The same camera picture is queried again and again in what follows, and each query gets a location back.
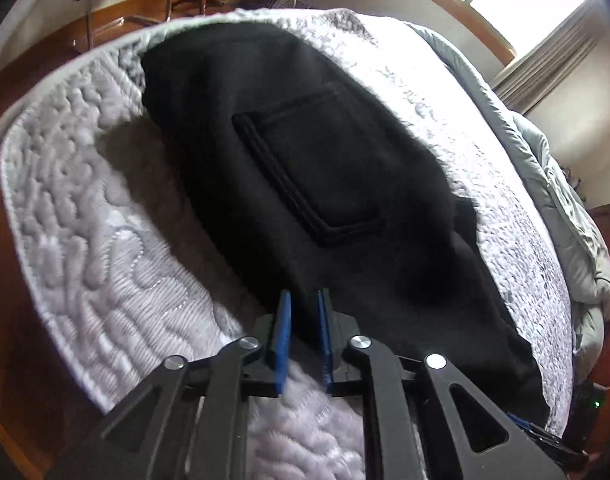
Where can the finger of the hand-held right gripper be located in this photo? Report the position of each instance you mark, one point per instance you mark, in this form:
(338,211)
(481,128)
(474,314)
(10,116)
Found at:
(540,432)

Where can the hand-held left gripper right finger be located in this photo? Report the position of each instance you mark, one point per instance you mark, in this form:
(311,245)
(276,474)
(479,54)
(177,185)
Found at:
(325,332)

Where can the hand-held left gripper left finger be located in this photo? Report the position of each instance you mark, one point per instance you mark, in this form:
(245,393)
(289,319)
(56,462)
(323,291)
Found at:
(283,332)

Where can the black pants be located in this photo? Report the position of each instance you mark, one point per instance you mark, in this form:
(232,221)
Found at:
(310,160)

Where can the grey comforter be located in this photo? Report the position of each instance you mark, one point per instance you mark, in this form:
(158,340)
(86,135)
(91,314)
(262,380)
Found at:
(560,200)

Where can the white quilted mattress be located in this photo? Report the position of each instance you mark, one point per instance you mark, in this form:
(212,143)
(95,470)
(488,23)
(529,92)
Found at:
(85,210)

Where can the beige striped curtain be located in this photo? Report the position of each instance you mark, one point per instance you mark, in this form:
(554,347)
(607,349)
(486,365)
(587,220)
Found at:
(550,65)

